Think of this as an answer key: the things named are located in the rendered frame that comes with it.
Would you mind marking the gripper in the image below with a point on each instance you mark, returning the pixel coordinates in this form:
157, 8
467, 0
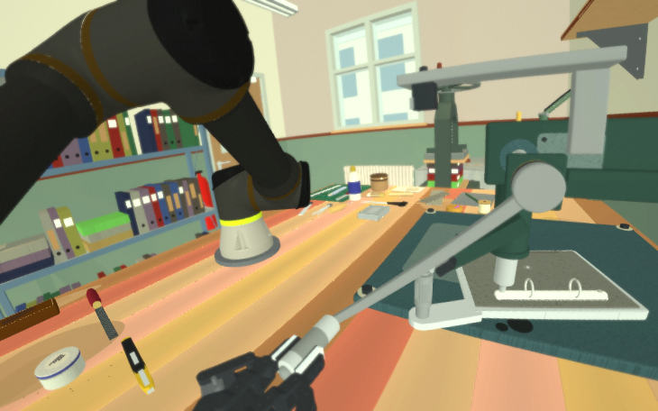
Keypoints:
226, 388

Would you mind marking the grey press lever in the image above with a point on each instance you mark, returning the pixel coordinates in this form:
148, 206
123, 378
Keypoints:
411, 271

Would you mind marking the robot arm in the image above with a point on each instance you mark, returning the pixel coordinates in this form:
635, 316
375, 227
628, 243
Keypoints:
154, 51

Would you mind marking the white press table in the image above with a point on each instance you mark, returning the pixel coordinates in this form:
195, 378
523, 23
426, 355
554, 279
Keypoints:
447, 316

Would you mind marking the white punch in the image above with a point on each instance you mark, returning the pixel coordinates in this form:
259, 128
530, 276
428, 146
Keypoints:
505, 270

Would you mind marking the dark green book press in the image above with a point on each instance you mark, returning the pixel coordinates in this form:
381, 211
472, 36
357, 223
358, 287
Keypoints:
446, 128

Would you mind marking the grey cover board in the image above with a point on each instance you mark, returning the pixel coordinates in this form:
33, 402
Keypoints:
565, 267

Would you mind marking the dark green press body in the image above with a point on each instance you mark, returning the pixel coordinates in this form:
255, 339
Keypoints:
617, 154

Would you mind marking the yellow black utility knife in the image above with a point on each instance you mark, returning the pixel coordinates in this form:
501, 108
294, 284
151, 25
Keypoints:
137, 366

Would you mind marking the small grey tool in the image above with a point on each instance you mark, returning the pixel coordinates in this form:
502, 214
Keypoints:
322, 209
305, 210

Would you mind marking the grey block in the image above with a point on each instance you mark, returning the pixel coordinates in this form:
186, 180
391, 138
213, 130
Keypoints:
372, 212

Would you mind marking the green cutting mat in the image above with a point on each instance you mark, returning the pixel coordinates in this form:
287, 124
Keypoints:
329, 194

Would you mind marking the black small knob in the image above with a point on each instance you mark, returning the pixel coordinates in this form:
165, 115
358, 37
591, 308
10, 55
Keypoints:
446, 267

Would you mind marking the red fire extinguisher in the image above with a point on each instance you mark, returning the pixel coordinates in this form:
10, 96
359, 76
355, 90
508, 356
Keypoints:
204, 193

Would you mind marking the white glue bottle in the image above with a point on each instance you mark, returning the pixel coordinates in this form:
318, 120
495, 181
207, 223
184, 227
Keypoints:
354, 187

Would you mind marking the brown tin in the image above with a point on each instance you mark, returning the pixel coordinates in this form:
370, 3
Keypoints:
379, 183

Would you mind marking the cream paper sheet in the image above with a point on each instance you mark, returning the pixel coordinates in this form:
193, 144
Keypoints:
403, 191

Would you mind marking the white tape roll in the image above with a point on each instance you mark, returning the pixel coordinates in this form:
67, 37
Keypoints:
59, 367

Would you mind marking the brown door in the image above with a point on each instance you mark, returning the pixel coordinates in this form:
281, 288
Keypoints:
224, 154

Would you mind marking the green box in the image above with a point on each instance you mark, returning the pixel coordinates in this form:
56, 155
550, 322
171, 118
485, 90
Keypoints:
103, 223

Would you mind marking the ochre tape roll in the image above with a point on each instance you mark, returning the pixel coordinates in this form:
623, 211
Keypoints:
453, 208

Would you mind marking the green book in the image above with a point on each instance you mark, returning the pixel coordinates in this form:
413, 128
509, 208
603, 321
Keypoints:
456, 182

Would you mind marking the yellow thread spool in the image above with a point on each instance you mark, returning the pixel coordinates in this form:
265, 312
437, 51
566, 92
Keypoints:
484, 207

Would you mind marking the red book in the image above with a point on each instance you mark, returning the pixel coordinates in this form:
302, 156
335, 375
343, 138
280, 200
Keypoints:
457, 172

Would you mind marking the blue shelf unit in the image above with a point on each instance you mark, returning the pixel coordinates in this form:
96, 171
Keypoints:
128, 157

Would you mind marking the black box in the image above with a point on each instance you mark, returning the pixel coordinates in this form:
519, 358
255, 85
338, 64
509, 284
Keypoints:
424, 96

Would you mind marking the white window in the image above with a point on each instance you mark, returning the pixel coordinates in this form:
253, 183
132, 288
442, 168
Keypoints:
375, 67

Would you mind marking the white ceiling light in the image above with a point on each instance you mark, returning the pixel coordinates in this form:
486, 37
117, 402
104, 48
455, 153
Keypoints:
275, 5

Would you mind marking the green rod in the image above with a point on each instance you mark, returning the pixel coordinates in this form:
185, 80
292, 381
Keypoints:
558, 104

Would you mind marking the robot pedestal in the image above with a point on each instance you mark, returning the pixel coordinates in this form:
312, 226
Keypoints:
245, 241

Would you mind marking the grey pivot post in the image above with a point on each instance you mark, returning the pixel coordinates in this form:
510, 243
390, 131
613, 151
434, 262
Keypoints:
423, 298

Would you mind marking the dark green base plate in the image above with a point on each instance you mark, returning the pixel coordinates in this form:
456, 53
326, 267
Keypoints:
591, 344

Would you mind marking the grey overhead frame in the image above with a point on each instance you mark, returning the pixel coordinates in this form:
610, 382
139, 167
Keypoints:
588, 113

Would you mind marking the wooden wall shelf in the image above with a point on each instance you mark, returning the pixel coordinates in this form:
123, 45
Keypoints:
612, 15

